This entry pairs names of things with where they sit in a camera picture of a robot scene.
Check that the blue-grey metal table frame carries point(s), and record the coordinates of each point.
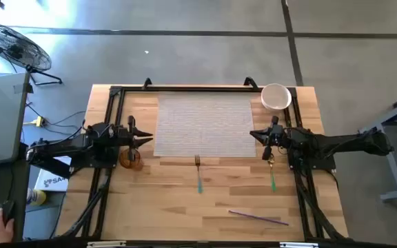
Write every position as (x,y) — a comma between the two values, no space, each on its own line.
(391,165)

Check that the black aluminium table frame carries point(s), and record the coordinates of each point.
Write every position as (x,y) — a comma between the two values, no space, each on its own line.
(114,103)

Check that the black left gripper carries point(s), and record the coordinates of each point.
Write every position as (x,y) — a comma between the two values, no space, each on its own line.
(124,136)

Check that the brown wooden bowl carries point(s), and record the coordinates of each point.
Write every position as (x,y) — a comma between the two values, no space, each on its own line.
(125,163)

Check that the white cardboard box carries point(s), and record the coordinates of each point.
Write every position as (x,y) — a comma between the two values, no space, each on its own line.
(52,180)

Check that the yellow and white bottle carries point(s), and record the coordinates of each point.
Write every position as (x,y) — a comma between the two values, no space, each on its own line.
(36,197)

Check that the grey woven placemat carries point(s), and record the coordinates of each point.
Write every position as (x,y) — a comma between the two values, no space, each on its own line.
(203,125)

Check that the black floor fan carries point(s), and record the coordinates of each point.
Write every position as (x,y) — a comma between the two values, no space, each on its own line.
(14,46)

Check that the yellow power strip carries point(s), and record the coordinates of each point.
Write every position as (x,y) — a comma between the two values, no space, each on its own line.
(39,121)

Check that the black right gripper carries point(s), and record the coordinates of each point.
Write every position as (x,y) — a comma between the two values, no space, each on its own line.
(276,136)

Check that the purple straw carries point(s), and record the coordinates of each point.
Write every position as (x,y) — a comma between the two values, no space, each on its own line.
(258,217)

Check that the black computer mouse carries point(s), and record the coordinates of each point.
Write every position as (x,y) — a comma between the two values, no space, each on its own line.
(8,208)

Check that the white round bowl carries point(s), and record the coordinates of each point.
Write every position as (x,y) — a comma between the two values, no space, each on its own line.
(276,96)

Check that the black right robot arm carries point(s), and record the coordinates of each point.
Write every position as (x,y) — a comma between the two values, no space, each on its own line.
(340,143)

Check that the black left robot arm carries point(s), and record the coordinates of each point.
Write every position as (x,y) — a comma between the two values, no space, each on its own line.
(64,146)

